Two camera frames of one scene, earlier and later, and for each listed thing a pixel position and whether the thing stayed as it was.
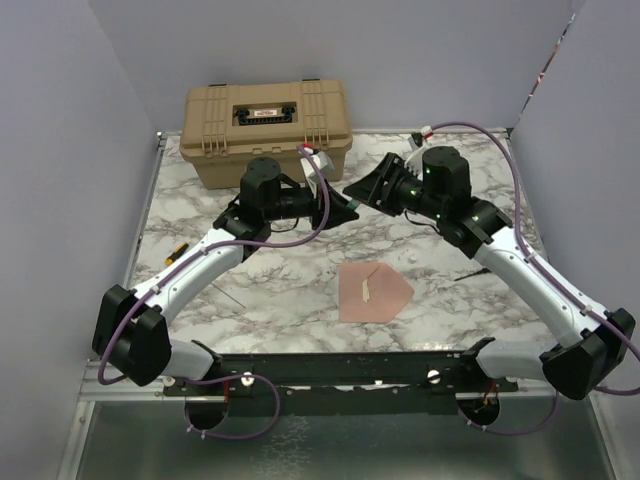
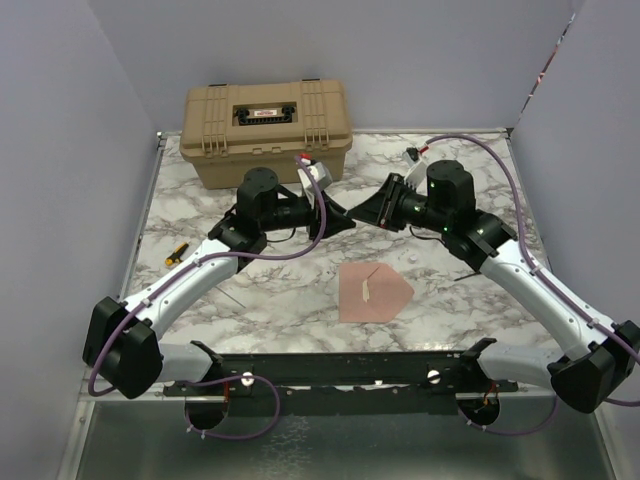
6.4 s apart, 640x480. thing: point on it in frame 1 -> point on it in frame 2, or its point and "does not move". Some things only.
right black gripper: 373,190 -> 381,208
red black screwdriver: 482,271 does not move
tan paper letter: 365,290 does not move
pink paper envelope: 388,292 does not move
